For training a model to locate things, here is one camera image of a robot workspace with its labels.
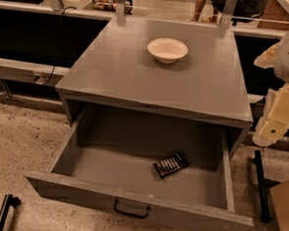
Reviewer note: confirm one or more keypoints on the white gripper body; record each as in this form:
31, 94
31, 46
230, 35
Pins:
280, 108

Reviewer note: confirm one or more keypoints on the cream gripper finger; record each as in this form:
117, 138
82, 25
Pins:
267, 58
274, 122

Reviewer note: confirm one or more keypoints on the black rxbar chocolate bar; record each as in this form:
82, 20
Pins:
170, 165

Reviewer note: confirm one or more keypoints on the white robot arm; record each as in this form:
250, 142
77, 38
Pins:
281, 64

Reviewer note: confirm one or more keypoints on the grey open top drawer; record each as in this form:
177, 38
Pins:
109, 154

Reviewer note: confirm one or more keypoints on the black metal leg right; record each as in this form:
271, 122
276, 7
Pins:
258, 162

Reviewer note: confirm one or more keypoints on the black metal leg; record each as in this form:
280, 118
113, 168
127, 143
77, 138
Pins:
9, 202
258, 162

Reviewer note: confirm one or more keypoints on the brown cardboard box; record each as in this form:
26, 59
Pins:
280, 200

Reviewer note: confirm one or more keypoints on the grey wooden cabinet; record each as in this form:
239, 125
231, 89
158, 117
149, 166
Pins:
207, 84

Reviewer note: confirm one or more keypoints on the white ceramic bowl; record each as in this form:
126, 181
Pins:
167, 50

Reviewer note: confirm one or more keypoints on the black metal leg left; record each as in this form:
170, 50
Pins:
9, 202

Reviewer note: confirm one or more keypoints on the black drawer handle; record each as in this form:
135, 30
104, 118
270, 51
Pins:
127, 209

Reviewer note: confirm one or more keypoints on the grey metal rail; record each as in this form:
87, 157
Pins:
31, 72

